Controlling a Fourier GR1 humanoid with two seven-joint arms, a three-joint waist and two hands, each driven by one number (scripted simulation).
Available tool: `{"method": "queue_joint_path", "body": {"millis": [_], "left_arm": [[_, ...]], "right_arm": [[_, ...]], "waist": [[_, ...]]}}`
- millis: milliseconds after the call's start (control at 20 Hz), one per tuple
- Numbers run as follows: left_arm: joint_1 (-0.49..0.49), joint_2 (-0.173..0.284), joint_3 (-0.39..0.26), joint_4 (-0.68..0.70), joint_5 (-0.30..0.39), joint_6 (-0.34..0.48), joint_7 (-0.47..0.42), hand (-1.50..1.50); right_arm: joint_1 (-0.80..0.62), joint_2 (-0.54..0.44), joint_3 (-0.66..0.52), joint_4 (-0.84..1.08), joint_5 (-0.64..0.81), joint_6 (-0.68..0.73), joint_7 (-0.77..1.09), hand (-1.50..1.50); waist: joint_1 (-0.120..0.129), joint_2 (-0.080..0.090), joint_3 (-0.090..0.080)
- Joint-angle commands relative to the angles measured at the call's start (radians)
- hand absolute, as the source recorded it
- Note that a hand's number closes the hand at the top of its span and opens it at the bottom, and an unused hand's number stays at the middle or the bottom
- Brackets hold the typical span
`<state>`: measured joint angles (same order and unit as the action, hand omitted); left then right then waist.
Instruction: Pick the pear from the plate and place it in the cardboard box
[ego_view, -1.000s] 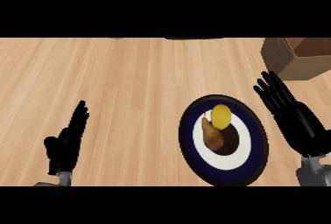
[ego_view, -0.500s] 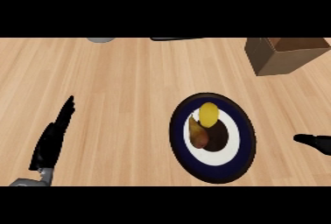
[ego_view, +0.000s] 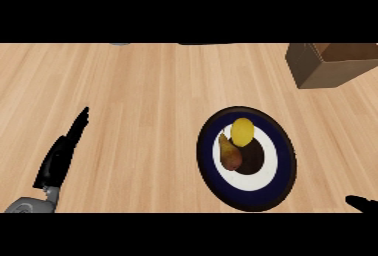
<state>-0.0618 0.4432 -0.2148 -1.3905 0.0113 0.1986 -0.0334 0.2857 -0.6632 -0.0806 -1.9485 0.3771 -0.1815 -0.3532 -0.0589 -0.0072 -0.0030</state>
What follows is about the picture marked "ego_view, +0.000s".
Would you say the brown cardboard box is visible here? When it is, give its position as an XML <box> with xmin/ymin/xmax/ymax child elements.
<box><xmin>285</xmin><ymin>43</ymin><xmax>378</xmax><ymax>90</ymax></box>

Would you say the brown-green pear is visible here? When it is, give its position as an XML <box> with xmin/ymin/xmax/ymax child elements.
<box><xmin>217</xmin><ymin>132</ymin><xmax>243</xmax><ymax>172</ymax></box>

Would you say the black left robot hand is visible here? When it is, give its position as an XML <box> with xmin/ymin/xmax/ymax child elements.
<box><xmin>31</xmin><ymin>106</ymin><xmax>91</xmax><ymax>190</ymax></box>

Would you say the dark blue and white plate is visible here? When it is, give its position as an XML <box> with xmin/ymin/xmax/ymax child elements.
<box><xmin>195</xmin><ymin>105</ymin><xmax>298</xmax><ymax>213</ymax></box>

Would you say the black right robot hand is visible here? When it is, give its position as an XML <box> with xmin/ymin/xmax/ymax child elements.
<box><xmin>344</xmin><ymin>195</ymin><xmax>378</xmax><ymax>214</ymax></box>

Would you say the yellow lemon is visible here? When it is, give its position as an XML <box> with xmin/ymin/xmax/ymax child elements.
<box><xmin>230</xmin><ymin>117</ymin><xmax>257</xmax><ymax>148</ymax></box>

